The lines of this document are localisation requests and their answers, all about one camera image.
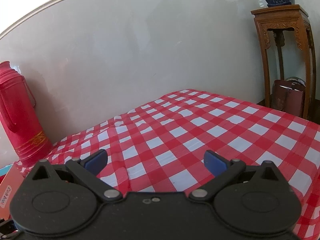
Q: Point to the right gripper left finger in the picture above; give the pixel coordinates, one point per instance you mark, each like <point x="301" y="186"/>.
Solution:
<point x="85" y="173"/>

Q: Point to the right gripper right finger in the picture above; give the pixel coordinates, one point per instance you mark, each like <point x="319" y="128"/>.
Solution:
<point x="224" y="172"/>

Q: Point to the red thermos flask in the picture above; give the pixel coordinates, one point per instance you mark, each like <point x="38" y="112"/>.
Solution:
<point x="19" y="119"/>

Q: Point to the colourful cardboard box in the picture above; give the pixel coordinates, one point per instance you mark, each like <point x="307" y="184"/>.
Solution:
<point x="9" y="186"/>

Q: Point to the carved wooden plant stand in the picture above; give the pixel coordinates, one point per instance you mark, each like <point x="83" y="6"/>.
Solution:
<point x="271" y="23"/>

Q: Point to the red white checkered tablecloth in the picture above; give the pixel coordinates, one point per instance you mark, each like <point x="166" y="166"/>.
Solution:
<point x="155" y="159"/>

